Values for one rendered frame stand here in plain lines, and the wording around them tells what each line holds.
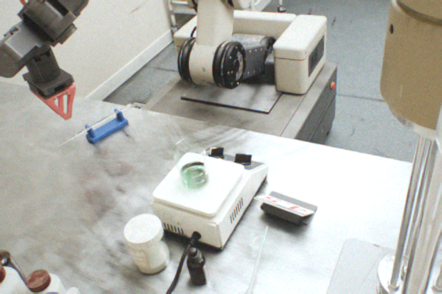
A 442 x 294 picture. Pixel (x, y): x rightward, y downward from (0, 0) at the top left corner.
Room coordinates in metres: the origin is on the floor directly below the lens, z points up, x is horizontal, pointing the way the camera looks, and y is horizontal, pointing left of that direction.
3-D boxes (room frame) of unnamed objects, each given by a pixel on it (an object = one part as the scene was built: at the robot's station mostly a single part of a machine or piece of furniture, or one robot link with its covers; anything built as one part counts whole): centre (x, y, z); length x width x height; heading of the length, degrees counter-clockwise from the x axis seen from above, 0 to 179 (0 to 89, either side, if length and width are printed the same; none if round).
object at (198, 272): (0.41, 0.06, 0.78); 0.03 x 0.03 x 0.07
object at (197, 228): (0.56, 0.03, 0.79); 0.22 x 0.13 x 0.08; 146
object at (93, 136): (0.86, 0.25, 0.77); 0.10 x 0.03 x 0.04; 128
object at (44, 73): (0.81, 0.32, 0.96); 0.10 x 0.07 x 0.07; 38
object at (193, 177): (0.53, 0.05, 0.87); 0.06 x 0.05 x 0.08; 99
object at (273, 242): (0.44, -0.05, 0.76); 0.06 x 0.06 x 0.02
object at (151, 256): (0.46, 0.14, 0.79); 0.06 x 0.06 x 0.08
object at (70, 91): (0.81, 0.32, 0.88); 0.07 x 0.07 x 0.09; 38
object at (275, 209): (0.52, -0.10, 0.77); 0.09 x 0.06 x 0.04; 51
